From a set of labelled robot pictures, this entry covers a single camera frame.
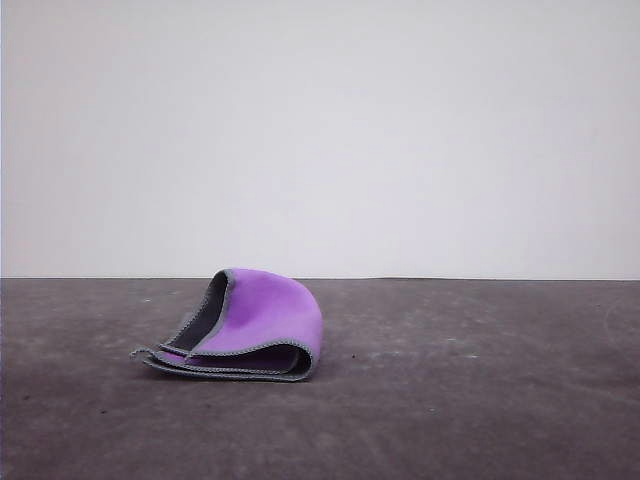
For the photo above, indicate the purple towel with grey hem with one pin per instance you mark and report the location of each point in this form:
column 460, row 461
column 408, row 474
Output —
column 270, row 310

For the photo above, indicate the grey table cloth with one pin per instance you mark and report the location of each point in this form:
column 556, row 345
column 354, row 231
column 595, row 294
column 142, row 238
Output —
column 320, row 430

